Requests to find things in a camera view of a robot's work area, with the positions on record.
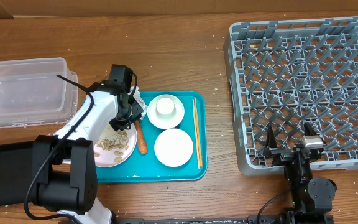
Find orange carrot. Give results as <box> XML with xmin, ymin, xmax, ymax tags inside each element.
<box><xmin>134</xmin><ymin>120</ymin><xmax>147</xmax><ymax>155</ymax></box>

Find teal serving tray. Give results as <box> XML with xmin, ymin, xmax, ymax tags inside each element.
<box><xmin>96</xmin><ymin>90</ymin><xmax>208</xmax><ymax>183</ymax></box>

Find small pink plate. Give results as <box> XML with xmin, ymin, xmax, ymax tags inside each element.
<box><xmin>154</xmin><ymin>129</ymin><xmax>193</xmax><ymax>167</ymax></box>

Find black waste tray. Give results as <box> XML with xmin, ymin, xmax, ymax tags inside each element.
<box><xmin>0</xmin><ymin>141</ymin><xmax>49</xmax><ymax>206</ymax></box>

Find white cup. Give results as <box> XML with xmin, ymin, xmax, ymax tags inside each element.
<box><xmin>156</xmin><ymin>97</ymin><xmax>175</xmax><ymax>116</ymax></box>

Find clear plastic bin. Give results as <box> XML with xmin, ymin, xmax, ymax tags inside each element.
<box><xmin>0</xmin><ymin>58</ymin><xmax>78</xmax><ymax>128</ymax></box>

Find grey dishwasher rack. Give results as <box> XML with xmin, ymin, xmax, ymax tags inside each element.
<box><xmin>224</xmin><ymin>17</ymin><xmax>358</xmax><ymax>176</ymax></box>

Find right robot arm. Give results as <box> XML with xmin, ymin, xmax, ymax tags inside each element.
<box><xmin>256</xmin><ymin>123</ymin><xmax>337</xmax><ymax>223</ymax></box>

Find white napkin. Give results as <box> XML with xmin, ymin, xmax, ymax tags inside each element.
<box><xmin>130</xmin><ymin>86</ymin><xmax>148</xmax><ymax>121</ymax></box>

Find wooden chopstick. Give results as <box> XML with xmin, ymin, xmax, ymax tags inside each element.
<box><xmin>193</xmin><ymin>97</ymin><xmax>203</xmax><ymax>169</ymax></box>
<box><xmin>193</xmin><ymin>97</ymin><xmax>201</xmax><ymax>169</ymax></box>

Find rice and peanuts pile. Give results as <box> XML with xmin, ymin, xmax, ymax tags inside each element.
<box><xmin>94</xmin><ymin>124</ymin><xmax>129</xmax><ymax>164</ymax></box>

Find left wooden chopstick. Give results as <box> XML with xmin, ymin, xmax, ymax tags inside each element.
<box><xmin>193</xmin><ymin>97</ymin><xmax>201</xmax><ymax>169</ymax></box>

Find pale green saucer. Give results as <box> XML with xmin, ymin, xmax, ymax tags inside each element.
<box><xmin>147</xmin><ymin>94</ymin><xmax>185</xmax><ymax>129</ymax></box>

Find right wooden chopstick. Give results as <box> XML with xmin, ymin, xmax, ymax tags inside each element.
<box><xmin>193</xmin><ymin>97</ymin><xmax>203</xmax><ymax>169</ymax></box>

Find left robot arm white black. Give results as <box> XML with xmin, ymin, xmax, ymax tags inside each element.
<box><xmin>24</xmin><ymin>81</ymin><xmax>146</xmax><ymax>223</ymax></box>

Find large pink plate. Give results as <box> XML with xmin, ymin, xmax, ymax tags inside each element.
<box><xmin>94</xmin><ymin>125</ymin><xmax>137</xmax><ymax>167</ymax></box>

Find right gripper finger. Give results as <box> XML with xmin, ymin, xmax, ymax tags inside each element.
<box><xmin>304</xmin><ymin>122</ymin><xmax>318</xmax><ymax>136</ymax></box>
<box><xmin>265</xmin><ymin>124</ymin><xmax>278</xmax><ymax>149</ymax></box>

